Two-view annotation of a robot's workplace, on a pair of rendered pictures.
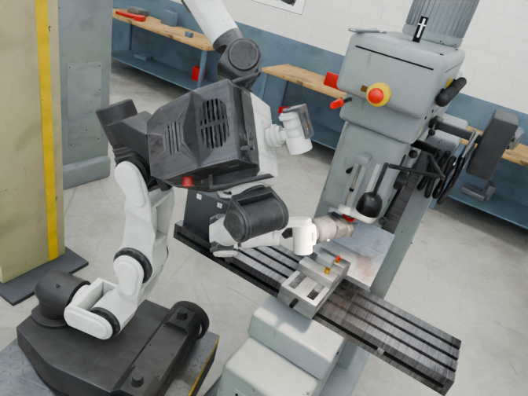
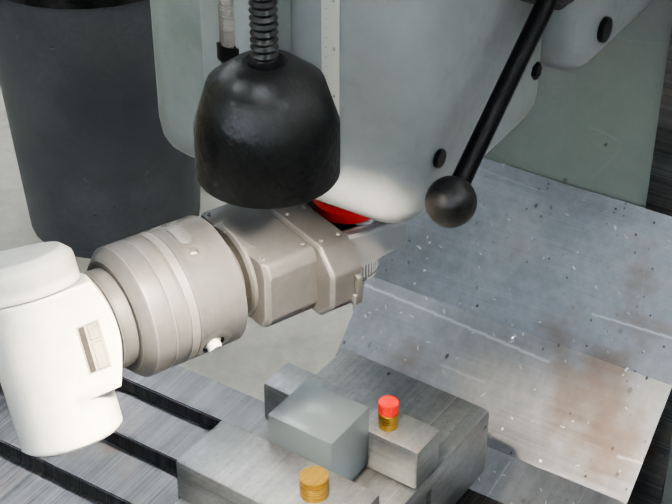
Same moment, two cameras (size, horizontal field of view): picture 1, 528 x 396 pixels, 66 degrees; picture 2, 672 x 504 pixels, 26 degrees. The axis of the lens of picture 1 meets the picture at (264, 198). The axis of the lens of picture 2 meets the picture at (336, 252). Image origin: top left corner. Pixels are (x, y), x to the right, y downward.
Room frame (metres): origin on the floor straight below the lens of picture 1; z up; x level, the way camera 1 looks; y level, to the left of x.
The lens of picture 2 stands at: (0.48, -0.44, 1.80)
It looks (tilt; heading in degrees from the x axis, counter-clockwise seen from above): 35 degrees down; 9
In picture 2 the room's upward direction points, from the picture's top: straight up
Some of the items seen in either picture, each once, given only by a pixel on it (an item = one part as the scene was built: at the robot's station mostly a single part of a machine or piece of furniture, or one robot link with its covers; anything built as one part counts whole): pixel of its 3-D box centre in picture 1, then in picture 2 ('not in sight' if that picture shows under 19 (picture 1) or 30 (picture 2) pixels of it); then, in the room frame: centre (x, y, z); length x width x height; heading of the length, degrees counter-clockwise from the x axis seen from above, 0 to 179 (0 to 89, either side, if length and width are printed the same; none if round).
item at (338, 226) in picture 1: (329, 227); (235, 271); (1.25, -0.25, 1.24); 0.13 x 0.12 x 0.10; 45
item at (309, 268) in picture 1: (317, 272); (276, 495); (1.27, -0.27, 1.02); 0.15 x 0.06 x 0.04; 64
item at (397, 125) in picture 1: (393, 108); not in sight; (1.35, -0.34, 1.68); 0.34 x 0.24 x 0.10; 156
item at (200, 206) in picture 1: (214, 207); not in sight; (1.52, 0.20, 1.03); 0.22 x 0.12 x 0.20; 74
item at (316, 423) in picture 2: (324, 262); (318, 439); (1.32, -0.30, 1.03); 0.06 x 0.05 x 0.06; 64
